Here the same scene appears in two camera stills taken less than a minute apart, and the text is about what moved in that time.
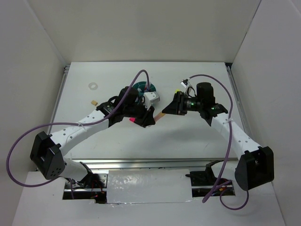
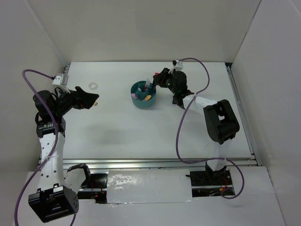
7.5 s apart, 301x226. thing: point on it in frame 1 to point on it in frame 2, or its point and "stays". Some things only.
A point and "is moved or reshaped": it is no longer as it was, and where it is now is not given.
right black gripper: [175, 107] to [165, 73]
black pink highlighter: [132, 119] to [154, 79]
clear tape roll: [92, 83] stays
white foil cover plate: [146, 186] stays
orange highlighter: [161, 115] is moved or reshaped
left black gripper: [147, 118] to [81, 99]
